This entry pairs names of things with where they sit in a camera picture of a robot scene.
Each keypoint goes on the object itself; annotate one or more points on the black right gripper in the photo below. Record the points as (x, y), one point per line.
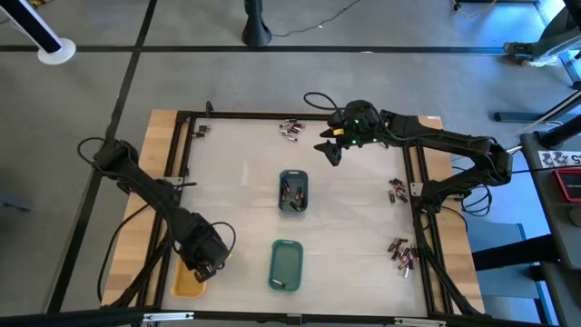
(358, 122)

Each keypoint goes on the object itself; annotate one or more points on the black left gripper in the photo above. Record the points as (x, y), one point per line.
(204, 247)

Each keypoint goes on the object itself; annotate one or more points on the yellow plastic bin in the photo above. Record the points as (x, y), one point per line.
(186, 286)

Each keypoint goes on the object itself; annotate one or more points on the black and silver AAA battery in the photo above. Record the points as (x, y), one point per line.
(284, 134)

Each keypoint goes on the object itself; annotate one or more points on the slate blue plastic bin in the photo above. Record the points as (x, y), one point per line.
(283, 175)

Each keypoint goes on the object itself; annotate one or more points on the green plastic bin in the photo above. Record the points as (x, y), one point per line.
(286, 263)

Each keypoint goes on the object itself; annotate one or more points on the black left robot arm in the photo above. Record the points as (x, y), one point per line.
(145, 191)

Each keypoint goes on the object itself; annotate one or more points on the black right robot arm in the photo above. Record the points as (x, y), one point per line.
(445, 136)

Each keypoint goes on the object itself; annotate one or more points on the silver Energizer AAA battery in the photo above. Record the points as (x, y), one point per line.
(298, 129)

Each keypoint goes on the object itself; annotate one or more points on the white mounting plate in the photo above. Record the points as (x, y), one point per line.
(416, 188)

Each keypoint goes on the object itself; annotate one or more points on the black floor stand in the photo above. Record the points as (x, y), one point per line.
(256, 32)

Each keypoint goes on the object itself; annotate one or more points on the black floor stand bar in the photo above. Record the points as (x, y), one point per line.
(522, 116)

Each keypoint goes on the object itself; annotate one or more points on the black desk leg bar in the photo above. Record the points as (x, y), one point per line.
(513, 254)

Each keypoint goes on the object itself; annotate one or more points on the printed marker sheet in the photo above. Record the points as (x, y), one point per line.
(558, 159)

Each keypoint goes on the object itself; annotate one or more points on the red and black device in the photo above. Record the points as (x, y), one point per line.
(569, 184)

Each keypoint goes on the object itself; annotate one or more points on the dark side desk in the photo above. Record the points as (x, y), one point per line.
(558, 236)

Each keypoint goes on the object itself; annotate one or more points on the white round stand base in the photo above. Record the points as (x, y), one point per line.
(63, 52)

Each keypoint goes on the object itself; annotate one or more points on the black slanted stand pole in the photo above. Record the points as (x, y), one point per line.
(27, 20)

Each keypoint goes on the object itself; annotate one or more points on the silver frame bracket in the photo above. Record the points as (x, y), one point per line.
(420, 322)
(168, 316)

